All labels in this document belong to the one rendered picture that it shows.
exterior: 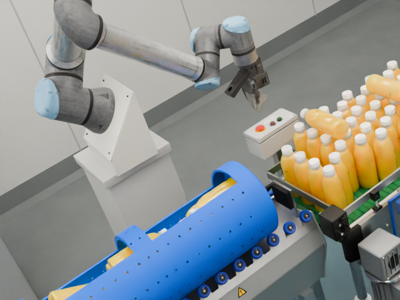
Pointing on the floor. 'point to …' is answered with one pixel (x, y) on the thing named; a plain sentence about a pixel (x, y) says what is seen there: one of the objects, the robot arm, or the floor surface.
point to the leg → (307, 294)
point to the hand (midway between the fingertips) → (255, 109)
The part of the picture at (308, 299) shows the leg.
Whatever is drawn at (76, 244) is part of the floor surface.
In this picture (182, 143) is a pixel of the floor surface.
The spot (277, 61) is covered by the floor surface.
